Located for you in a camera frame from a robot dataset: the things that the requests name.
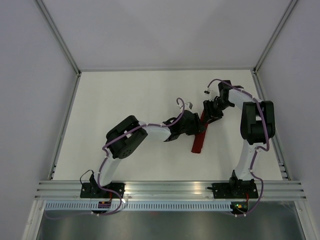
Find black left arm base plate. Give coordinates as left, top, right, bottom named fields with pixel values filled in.
left=80, top=182, right=125, bottom=199

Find aluminium frame post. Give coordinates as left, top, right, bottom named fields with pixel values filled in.
left=34, top=0, right=81, bottom=76
left=252, top=0, right=300, bottom=73

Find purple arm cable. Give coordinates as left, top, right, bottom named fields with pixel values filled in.
left=44, top=97, right=186, bottom=221
left=207, top=78, right=271, bottom=218

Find aluminium left frame post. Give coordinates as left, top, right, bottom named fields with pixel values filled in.
left=34, top=0, right=81, bottom=76

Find aluminium front rail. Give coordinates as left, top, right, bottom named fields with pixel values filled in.
left=33, top=180, right=307, bottom=201

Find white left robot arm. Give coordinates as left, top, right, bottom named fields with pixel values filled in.
left=81, top=110, right=207, bottom=198

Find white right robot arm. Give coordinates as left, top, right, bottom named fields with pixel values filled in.
left=202, top=80, right=276, bottom=199

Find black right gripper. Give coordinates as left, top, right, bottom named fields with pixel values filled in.
left=202, top=98, right=233, bottom=124

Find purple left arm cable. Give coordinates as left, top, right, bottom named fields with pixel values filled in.
left=44, top=97, right=186, bottom=221

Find dark red cloth napkin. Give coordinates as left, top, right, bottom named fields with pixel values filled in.
left=191, top=123, right=208, bottom=154

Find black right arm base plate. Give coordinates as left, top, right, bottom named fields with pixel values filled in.
left=206, top=183, right=259, bottom=199

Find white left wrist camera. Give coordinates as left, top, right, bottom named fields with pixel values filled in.
left=176, top=99, right=193, bottom=112

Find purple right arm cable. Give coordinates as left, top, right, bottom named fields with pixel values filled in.
left=207, top=78, right=271, bottom=218

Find aluminium right frame post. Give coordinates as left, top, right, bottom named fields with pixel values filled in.
left=252, top=0, right=300, bottom=73

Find white slotted cable duct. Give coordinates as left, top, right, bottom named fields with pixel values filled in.
left=45, top=200, right=232, bottom=212

